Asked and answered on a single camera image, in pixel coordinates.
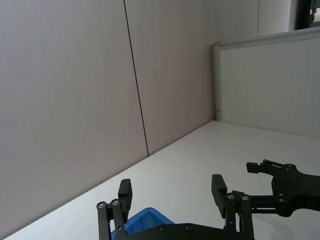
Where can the blue plastic bin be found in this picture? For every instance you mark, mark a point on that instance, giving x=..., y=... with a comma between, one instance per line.
x=147, y=221

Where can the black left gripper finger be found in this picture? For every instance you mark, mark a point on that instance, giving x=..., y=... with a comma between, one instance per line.
x=125, y=197

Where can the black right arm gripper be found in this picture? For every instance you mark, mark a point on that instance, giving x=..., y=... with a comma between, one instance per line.
x=295, y=190

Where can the white partition panel grey frame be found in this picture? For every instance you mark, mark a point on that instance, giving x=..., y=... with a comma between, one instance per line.
x=270, y=87

